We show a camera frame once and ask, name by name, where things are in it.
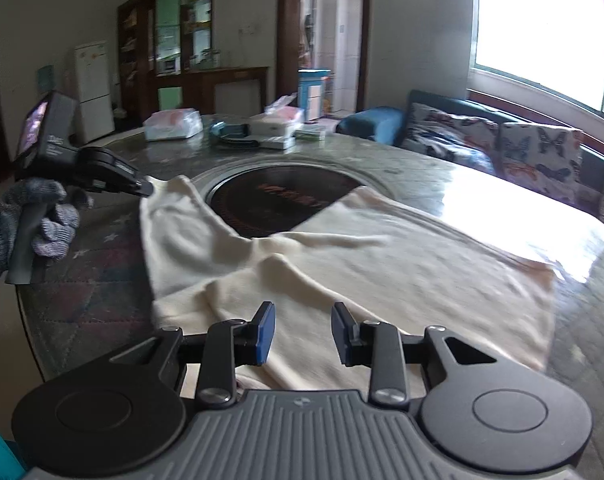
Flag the flat white box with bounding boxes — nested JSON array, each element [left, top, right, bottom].
[[258, 134, 298, 151]]

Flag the blue corner sofa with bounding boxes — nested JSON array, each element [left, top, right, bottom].
[[336, 89, 604, 235]]

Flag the wooden door frame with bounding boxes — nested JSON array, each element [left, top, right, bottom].
[[276, 0, 373, 117]]

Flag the butterfly print pillow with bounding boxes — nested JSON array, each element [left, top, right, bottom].
[[401, 102, 501, 175], [496, 121, 583, 207]]

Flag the wooden display cabinet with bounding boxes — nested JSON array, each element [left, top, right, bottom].
[[117, 0, 271, 128]]

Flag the round black induction cooker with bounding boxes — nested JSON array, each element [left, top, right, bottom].
[[201, 162, 373, 239]]

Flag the person's left hand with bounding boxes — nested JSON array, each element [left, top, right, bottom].
[[0, 178, 96, 279]]

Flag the cream garment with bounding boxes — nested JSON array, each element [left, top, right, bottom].
[[139, 175, 557, 392]]

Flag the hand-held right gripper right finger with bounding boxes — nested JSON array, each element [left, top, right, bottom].
[[331, 301, 498, 407]]

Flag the white refrigerator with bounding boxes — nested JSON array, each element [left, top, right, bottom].
[[73, 40, 116, 144]]

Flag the white pink tissue pack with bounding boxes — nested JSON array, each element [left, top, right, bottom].
[[142, 108, 203, 142]]

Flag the window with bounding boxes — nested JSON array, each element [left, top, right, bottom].
[[473, 0, 604, 128]]

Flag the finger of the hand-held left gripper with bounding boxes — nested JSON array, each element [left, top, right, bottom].
[[124, 170, 156, 197]]

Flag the blue white carton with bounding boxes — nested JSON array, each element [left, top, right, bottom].
[[297, 68, 331, 122]]

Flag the white cardboard box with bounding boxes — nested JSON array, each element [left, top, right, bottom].
[[247, 108, 306, 139]]

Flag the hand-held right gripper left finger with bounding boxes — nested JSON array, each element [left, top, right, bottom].
[[109, 301, 277, 407]]

